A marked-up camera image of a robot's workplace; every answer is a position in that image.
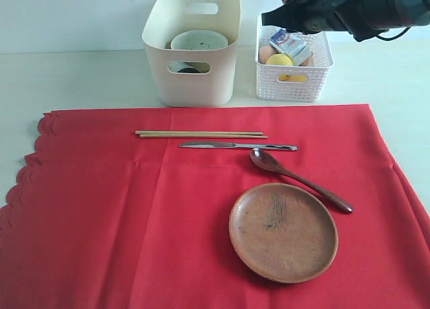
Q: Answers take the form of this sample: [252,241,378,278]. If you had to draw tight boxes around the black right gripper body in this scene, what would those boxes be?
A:
[261,0,348,34]

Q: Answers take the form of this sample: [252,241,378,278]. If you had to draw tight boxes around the blue white milk carton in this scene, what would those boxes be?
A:
[269,29,312,66]

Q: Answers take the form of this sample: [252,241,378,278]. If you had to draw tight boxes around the yellow lemon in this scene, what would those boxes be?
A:
[265,54,294,66]

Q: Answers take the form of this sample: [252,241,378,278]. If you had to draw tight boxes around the brown egg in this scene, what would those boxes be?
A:
[259,45,277,64]

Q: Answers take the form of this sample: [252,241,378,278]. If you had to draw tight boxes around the yellow cheese wedge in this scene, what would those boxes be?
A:
[278,75,306,83]

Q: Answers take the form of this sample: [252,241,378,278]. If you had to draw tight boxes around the white ceramic bowl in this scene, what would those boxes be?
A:
[171,30,228,50]

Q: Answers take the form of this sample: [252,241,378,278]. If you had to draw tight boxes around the stainless steel cup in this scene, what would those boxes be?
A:
[167,61,200,74]

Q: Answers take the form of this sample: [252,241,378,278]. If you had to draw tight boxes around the dark wooden spoon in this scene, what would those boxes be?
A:
[250,148,354,214]

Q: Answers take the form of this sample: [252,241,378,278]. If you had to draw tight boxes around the metal table knife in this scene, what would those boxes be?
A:
[178,141,298,151]

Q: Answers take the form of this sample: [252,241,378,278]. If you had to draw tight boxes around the brown wooden plate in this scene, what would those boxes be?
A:
[228,183,339,283]

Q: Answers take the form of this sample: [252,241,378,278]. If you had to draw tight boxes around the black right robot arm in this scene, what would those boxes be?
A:
[261,0,429,42]

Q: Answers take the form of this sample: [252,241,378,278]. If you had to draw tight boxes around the white perforated plastic basket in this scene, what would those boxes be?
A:
[255,16,334,102]

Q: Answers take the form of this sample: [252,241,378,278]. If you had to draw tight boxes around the cream plastic bin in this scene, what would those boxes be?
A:
[142,0,241,107]

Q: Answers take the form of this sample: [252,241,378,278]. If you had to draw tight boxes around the red tablecloth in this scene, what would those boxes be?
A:
[1,105,429,308]

